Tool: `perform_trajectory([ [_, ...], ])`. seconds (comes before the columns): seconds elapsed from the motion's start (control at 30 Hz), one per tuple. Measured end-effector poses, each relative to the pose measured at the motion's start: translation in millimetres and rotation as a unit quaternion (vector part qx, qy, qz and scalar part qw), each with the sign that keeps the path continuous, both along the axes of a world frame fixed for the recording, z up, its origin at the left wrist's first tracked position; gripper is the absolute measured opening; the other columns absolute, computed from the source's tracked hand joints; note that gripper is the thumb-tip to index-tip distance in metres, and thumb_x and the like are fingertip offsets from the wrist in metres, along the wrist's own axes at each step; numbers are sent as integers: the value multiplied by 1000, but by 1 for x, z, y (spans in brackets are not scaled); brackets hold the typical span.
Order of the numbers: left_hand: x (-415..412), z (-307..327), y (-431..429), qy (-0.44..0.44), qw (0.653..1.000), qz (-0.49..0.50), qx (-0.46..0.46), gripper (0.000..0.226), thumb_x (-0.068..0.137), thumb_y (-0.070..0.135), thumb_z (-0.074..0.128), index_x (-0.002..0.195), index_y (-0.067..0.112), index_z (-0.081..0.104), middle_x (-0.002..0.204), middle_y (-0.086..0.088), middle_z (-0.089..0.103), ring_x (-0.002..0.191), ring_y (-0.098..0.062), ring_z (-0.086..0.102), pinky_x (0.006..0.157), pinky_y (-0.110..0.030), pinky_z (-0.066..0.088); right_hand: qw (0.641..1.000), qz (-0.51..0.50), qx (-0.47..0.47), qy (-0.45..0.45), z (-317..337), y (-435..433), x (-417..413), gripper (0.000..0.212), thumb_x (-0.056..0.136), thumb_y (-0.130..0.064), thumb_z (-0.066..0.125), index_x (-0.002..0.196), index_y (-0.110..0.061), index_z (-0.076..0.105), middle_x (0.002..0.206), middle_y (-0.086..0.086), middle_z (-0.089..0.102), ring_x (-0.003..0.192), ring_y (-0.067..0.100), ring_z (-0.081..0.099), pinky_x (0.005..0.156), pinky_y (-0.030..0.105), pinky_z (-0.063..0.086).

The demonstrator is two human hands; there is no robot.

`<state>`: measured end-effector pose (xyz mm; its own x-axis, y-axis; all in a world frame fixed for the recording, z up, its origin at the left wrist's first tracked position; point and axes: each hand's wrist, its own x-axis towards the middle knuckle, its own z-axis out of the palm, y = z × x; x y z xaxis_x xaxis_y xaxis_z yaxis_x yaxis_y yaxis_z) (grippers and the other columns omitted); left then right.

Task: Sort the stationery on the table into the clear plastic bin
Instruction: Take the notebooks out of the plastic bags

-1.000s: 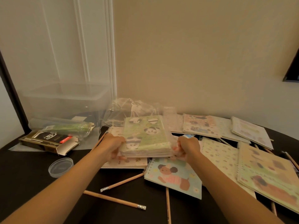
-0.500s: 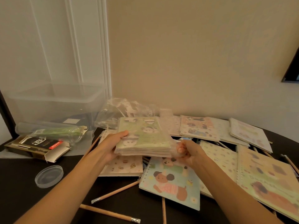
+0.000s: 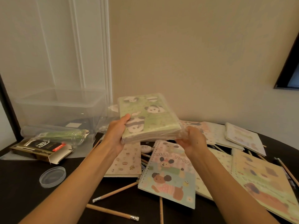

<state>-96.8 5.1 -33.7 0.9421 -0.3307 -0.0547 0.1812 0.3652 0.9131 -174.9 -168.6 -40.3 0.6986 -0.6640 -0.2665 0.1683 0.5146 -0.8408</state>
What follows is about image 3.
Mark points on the black pen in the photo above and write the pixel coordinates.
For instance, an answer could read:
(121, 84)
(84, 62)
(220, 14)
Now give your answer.
(286, 174)

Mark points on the person's left forearm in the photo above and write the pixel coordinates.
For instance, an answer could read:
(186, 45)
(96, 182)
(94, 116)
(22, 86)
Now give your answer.
(70, 191)

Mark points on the blue puppy notebook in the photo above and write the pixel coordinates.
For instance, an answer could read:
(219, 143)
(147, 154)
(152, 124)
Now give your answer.
(168, 179)

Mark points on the yellow brown dog notebook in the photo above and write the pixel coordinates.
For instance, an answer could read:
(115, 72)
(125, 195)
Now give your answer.
(261, 179)

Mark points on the clear tube of green pens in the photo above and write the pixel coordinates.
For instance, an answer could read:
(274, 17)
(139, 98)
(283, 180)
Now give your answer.
(63, 136)

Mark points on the black gold pen box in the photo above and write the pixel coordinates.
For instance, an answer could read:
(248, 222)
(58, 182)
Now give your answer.
(39, 146)

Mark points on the person's left hand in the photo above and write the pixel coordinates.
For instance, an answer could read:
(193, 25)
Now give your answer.
(113, 137)

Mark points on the cream small print notebook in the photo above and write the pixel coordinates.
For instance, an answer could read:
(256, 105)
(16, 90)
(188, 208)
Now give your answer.
(224, 160)

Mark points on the person's right hand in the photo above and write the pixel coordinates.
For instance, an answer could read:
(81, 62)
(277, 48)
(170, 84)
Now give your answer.
(195, 143)

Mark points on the cream snack print notebook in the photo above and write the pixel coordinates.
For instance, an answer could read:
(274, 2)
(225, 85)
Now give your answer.
(126, 160)

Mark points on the clear plastic storage bin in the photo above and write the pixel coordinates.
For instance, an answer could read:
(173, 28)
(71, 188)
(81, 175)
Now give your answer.
(58, 104)

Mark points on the round clear plastic lid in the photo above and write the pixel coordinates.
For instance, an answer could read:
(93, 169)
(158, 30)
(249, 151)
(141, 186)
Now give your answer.
(52, 177)

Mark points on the black framed panel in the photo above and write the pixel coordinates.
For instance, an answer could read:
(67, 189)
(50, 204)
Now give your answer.
(12, 114)

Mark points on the person's right forearm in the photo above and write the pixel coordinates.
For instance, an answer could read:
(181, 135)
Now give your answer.
(233, 191)

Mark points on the pale green notebook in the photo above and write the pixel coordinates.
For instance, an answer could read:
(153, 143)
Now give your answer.
(219, 135)

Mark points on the black wall television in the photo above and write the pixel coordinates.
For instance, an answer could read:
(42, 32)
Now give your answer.
(290, 76)

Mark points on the white correction tape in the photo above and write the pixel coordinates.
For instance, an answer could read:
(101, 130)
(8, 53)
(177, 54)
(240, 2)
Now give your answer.
(146, 149)

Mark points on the green panda notebook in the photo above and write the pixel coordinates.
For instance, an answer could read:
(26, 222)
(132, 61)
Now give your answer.
(151, 123)

